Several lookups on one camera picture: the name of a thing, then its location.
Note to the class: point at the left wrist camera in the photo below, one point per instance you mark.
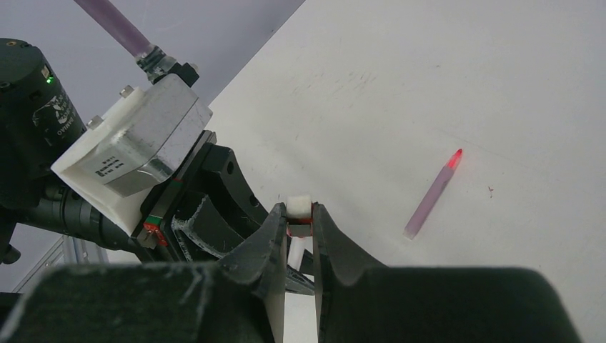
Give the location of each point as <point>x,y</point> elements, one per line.
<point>137,144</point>

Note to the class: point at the pink highlighter pen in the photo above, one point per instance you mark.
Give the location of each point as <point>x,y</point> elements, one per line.
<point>432,195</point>

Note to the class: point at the white pen red end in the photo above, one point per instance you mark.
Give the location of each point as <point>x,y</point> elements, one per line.
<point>296,252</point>

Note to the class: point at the red pen cap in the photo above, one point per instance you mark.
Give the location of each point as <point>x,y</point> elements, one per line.
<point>299,213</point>

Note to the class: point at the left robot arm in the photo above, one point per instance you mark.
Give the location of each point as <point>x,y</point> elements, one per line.
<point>38,124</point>

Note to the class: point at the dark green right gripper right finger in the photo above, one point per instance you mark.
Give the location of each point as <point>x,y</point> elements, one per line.
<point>360,299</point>

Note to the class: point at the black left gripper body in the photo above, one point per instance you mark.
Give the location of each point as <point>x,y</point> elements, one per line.
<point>154,239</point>

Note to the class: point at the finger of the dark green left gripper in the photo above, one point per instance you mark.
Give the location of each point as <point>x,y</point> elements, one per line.
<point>257,260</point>
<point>217,174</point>

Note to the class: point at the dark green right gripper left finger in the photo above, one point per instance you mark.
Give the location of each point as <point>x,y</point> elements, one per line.
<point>239,298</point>

